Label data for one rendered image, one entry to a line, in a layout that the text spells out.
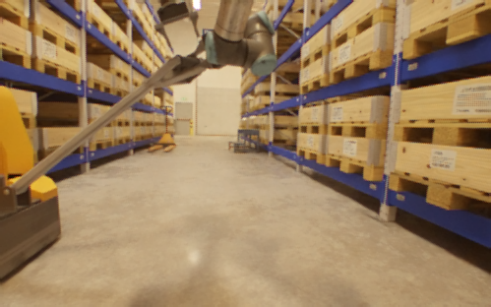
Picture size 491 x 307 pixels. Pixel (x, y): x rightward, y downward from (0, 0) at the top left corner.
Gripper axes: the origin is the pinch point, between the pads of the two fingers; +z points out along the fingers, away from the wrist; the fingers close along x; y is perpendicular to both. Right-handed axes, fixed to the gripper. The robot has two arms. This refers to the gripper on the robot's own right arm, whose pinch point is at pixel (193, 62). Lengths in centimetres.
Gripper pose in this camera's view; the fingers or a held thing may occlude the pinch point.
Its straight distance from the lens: 103.9
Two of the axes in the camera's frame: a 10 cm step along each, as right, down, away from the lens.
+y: -3.3, 2.8, -9.0
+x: 3.5, 9.2, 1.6
